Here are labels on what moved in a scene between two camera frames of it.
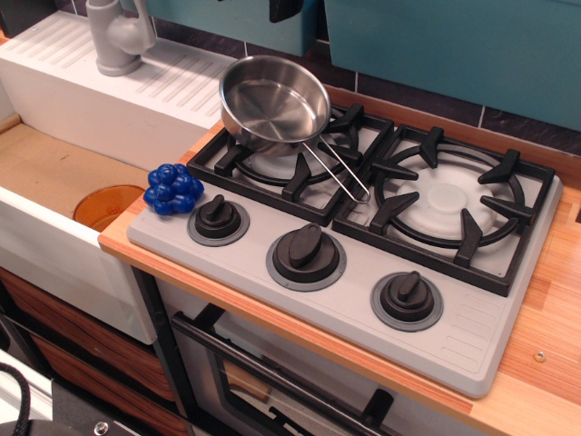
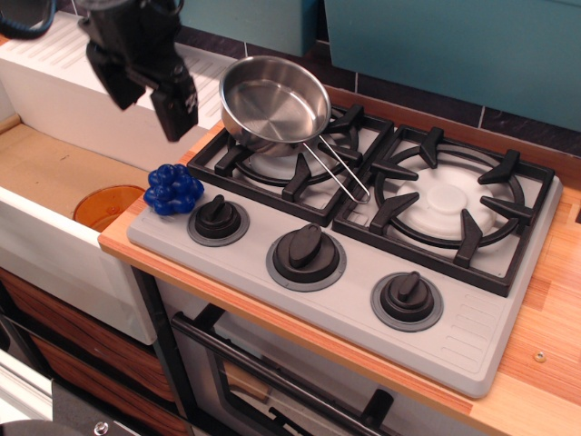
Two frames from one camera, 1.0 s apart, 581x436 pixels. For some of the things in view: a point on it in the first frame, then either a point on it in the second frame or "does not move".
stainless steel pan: x=273 y=106 does not move
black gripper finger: x=280 y=10 -> x=142 y=35
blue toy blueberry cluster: x=172 y=189 does not move
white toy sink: x=65 y=128 does not move
